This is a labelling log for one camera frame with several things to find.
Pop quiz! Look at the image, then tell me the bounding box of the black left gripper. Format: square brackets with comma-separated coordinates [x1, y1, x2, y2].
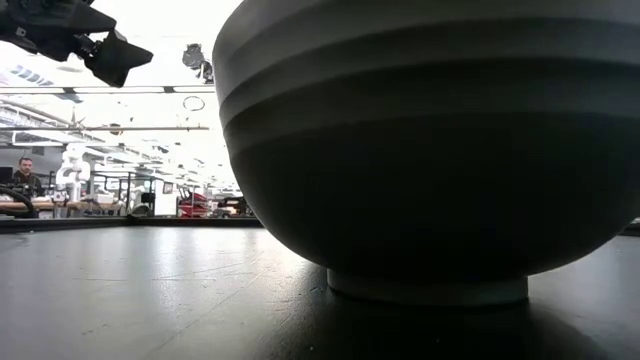
[0, 0, 155, 89]

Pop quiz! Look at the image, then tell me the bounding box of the black bowl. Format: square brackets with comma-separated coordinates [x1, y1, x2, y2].
[212, 0, 640, 307]

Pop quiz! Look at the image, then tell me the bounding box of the dark ceiling-mounted device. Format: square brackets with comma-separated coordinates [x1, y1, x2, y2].
[181, 42, 216, 85]

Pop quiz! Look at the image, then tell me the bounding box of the white robot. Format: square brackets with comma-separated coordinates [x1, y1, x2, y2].
[54, 144, 92, 204]

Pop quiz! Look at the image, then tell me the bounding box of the person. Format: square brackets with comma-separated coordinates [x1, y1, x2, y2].
[10, 156, 46, 197]

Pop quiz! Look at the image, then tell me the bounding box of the black metal rack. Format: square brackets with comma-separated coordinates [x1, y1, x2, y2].
[89, 171, 157, 217]

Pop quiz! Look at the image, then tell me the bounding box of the wooden workbench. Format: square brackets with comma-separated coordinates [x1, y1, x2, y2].
[0, 199, 124, 219]

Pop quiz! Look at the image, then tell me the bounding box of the red tool cart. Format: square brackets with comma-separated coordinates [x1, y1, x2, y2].
[175, 185, 211, 219]

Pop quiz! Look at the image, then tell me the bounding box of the dark cart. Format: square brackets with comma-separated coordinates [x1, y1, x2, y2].
[213, 195, 254, 219]

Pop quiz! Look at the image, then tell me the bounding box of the black curved cable loop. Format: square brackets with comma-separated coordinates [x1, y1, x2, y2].
[0, 184, 40, 220]

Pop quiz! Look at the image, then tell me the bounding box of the black aluminium table frame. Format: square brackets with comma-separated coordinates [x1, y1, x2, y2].
[0, 214, 640, 237]

